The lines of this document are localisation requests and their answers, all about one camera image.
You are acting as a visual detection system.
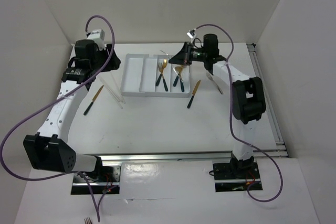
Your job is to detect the silver fork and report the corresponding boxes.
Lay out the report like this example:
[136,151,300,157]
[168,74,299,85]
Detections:
[160,50,180,79]
[206,71,223,95]

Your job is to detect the gold spoon green handle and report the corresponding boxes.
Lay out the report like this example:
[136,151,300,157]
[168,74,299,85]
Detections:
[179,72,185,92]
[173,66,183,87]

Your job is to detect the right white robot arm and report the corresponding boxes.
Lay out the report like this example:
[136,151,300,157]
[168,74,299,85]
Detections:
[169,31,266,178]

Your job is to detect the gold knife green handle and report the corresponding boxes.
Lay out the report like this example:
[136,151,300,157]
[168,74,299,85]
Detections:
[83,85,104,116]
[187,80,201,109]

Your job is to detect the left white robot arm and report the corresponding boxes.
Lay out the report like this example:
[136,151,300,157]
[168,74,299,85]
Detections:
[23,39,121,182]

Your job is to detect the gold fork green handle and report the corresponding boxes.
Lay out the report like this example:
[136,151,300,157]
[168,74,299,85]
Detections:
[161,75,168,92]
[155,59,167,86]

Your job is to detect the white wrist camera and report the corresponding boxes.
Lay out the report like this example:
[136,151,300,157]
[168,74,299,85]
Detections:
[87,29,105,50]
[187,28,197,44]

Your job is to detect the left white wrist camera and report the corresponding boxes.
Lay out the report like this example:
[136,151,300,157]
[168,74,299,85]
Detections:
[87,29,105,50]

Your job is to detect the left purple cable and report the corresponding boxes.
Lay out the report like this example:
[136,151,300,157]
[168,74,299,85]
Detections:
[0,15,116,222]

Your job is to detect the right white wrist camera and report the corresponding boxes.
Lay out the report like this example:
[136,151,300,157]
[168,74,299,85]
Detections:
[187,28,197,44]

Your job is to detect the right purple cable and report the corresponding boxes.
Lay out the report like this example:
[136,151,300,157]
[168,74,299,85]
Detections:
[194,24,284,203]

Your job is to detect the white divided cutlery tray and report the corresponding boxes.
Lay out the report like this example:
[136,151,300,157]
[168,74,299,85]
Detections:
[121,54,191,98]

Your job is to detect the purple cable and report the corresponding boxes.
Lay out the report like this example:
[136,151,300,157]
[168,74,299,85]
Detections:
[0,15,116,222]
[194,24,284,203]

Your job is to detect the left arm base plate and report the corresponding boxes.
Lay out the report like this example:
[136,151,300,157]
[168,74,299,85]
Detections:
[71,165,121,195]

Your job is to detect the fork tines at bottom edge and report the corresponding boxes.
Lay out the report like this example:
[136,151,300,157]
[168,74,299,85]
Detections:
[84,217,92,224]

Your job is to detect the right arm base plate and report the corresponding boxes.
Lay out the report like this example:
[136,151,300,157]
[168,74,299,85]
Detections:
[208,162,263,193]

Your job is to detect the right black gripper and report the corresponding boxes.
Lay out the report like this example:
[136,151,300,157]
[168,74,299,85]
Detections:
[169,42,207,66]

